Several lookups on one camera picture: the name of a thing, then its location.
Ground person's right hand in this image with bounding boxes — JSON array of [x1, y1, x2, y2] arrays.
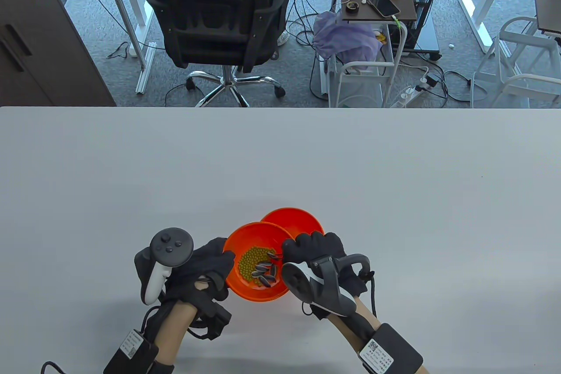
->
[[280, 232, 369, 320]]

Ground person's left hand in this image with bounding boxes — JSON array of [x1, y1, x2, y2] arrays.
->
[[135, 237, 237, 303]]

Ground orange plastic bowl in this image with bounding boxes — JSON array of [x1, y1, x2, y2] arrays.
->
[[223, 222, 293, 302], [260, 208, 325, 243]]

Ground grey hand controller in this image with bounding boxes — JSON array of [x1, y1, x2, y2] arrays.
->
[[139, 228, 194, 306], [281, 253, 376, 317]]

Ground pile of striped sunflower seeds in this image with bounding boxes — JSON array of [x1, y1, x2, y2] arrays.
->
[[254, 251, 281, 288]]

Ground person's left forearm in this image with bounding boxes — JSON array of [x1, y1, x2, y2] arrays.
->
[[147, 299, 200, 374]]

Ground heap of green mung beans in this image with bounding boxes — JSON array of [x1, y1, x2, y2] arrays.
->
[[238, 247, 274, 285]]

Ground black left wrist sensor box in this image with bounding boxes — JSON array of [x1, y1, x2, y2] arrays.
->
[[103, 329, 159, 374]]

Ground black wrist sensor box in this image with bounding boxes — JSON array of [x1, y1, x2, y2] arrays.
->
[[359, 323, 424, 374], [103, 329, 159, 374]]

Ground black right wrist sensor box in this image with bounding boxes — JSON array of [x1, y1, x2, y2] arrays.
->
[[359, 323, 424, 374]]

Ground white power strip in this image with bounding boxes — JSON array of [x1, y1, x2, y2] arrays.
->
[[389, 78, 432, 108]]

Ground aluminium profile bar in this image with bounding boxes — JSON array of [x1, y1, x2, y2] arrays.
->
[[135, 41, 157, 95]]

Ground purple cloth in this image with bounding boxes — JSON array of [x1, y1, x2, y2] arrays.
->
[[312, 11, 383, 71]]

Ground black mesh office chair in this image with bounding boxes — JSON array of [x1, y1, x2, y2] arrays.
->
[[139, 0, 293, 108]]

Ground black smartphone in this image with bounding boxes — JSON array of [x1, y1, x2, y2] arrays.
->
[[367, 0, 401, 18]]

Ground white desk leg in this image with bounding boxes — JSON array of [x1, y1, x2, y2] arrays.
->
[[458, 0, 520, 54], [96, 0, 157, 71]]

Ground white cart with brown top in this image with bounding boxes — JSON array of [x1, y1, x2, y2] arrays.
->
[[327, 0, 418, 108]]

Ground dark grey cabinet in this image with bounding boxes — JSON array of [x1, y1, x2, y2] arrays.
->
[[0, 0, 117, 107]]

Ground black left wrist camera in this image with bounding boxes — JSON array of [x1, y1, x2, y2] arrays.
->
[[193, 297, 232, 340]]

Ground white stool frame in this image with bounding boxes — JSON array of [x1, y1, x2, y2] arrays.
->
[[470, 17, 561, 108]]

